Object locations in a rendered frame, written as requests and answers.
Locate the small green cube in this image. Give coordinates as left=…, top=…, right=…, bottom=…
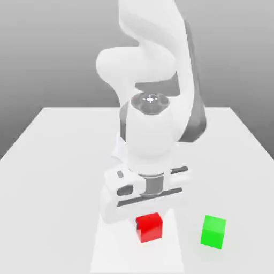
left=200, top=215, right=227, bottom=250

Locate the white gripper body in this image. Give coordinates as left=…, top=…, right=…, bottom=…
left=100, top=185, right=186, bottom=225

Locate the small red cube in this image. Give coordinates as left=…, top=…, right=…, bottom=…
left=135, top=212, right=163, bottom=244

